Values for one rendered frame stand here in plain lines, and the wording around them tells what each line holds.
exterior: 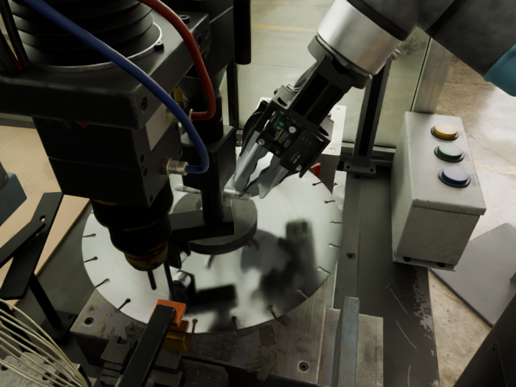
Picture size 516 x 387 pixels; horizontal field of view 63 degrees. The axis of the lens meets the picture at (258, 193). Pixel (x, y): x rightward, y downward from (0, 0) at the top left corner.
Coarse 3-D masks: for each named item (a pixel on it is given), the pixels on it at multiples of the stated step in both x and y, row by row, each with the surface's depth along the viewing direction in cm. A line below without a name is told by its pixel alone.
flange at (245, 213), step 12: (180, 204) 55; (192, 204) 55; (228, 204) 53; (240, 204) 55; (252, 204) 55; (240, 216) 53; (252, 216) 53; (240, 228) 52; (252, 228) 52; (204, 240) 50; (216, 240) 50; (228, 240) 50; (240, 240) 51
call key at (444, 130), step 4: (436, 124) 80; (440, 124) 80; (444, 124) 80; (448, 124) 80; (436, 128) 79; (440, 128) 79; (444, 128) 79; (448, 128) 79; (452, 128) 79; (436, 132) 79; (440, 132) 78; (444, 132) 78; (448, 132) 78; (452, 132) 78; (456, 132) 78; (444, 136) 78; (448, 136) 78; (452, 136) 78
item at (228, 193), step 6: (174, 186) 52; (180, 186) 52; (186, 192) 52; (192, 192) 52; (198, 192) 51; (228, 192) 51; (234, 192) 51; (240, 192) 51; (246, 192) 51; (234, 198) 51; (240, 198) 51; (246, 198) 50
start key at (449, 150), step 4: (444, 144) 75; (448, 144) 75; (452, 144) 75; (440, 148) 74; (444, 148) 74; (448, 148) 74; (452, 148) 74; (456, 148) 74; (460, 148) 74; (440, 152) 73; (444, 152) 73; (448, 152) 73; (452, 152) 73; (456, 152) 73; (460, 152) 73; (444, 156) 73; (448, 156) 72; (452, 156) 72; (456, 156) 72; (460, 156) 73
